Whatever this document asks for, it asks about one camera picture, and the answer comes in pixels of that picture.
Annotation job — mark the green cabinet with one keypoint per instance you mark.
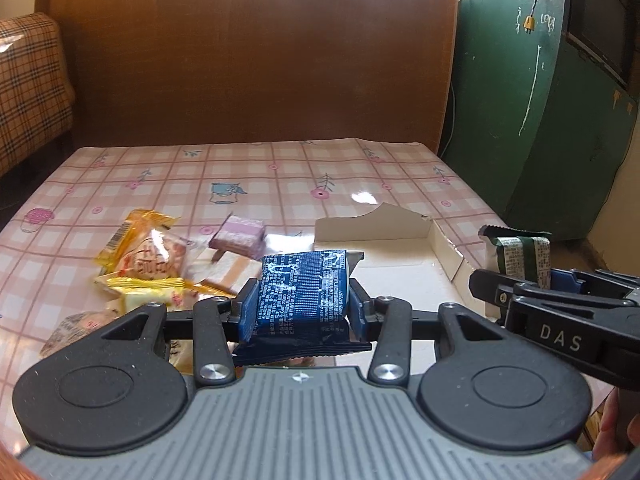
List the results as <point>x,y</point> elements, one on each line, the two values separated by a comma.
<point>543,121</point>

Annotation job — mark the dark green snack packet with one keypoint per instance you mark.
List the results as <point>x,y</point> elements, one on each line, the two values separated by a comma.
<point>520,254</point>

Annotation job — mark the yellow stick snack packet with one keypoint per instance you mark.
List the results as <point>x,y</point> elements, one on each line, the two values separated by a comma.
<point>176,294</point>

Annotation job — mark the pink checked tablecloth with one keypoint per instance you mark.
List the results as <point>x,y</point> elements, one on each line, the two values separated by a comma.
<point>61,208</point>

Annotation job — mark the brown wooden board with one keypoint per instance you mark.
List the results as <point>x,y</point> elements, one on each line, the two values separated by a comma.
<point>149,72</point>

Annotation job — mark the red bean bread packet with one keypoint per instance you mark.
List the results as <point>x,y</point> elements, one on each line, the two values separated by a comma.
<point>155,255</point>

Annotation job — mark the torn white cardboard box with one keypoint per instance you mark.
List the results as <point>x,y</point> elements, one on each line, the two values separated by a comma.
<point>405,255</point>

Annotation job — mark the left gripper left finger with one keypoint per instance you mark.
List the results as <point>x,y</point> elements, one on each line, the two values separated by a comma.
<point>244,307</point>

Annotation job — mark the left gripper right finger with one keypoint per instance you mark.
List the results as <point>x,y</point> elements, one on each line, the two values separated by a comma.
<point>359,308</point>

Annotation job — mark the orange transparent snack packet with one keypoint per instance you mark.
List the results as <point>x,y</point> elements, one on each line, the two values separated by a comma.
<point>139,222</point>

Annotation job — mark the clear bread packet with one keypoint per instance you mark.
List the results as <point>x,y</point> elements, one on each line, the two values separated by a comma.
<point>75,327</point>

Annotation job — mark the blue snack packet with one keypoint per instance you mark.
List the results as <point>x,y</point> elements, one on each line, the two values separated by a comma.
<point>302,307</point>

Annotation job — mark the right hand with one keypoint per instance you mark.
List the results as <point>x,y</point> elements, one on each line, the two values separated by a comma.
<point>606,443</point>

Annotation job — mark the purple wafer packet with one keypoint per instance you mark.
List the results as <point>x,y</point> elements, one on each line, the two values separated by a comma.
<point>244,237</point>

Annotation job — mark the plaid sofa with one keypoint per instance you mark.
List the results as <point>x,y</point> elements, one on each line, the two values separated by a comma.
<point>36,93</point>

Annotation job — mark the beige wafer packet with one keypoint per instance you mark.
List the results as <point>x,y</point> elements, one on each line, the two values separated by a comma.
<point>225,271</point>

